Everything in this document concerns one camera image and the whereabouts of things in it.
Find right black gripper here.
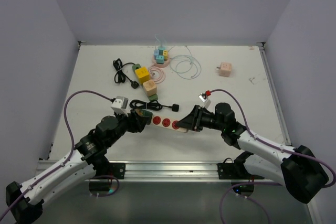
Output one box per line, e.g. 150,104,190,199
176,104,225,132

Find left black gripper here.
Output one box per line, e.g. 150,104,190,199
106,108,148,147

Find beige power strip red sockets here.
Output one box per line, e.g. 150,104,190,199
150,115,188,133

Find pink cube adapter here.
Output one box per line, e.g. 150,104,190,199
216,62,232,77

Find dark green cube adapter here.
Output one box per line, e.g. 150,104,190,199
136,109,153,125

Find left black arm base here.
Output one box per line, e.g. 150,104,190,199
89,157,125,197

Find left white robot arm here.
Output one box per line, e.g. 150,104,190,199
6,110,148,223

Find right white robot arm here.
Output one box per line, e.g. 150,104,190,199
176,103,329,204

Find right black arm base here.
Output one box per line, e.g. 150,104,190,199
217,152,264,196

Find green power strip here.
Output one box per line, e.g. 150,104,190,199
132,63,158,101

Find beige cube adapter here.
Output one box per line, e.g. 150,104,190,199
142,80,157,97

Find yellow cube adapter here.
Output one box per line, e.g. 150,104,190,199
134,67,151,85

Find pink round charging base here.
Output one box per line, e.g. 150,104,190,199
152,55,171,68

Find blue charger cube front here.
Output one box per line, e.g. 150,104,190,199
155,55,165,64

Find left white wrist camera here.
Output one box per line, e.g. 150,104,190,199
111,96,129,115

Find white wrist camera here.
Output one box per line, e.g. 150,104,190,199
111,96,129,115
198,90,211,109

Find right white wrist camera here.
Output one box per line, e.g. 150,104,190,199
198,90,211,109

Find black cord of green strip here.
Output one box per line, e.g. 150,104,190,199
112,58,140,90

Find aluminium frame rail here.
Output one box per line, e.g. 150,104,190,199
34,159,310,183

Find light green coiled cable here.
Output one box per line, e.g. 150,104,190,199
167,45,200,78

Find light blue coiled cable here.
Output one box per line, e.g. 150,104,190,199
154,34,202,80

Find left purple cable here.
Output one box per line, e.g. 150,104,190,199
0,90,116,224

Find purple cable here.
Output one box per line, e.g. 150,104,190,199
0,90,116,224
209,89,336,189

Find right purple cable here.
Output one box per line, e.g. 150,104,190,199
209,89,336,189

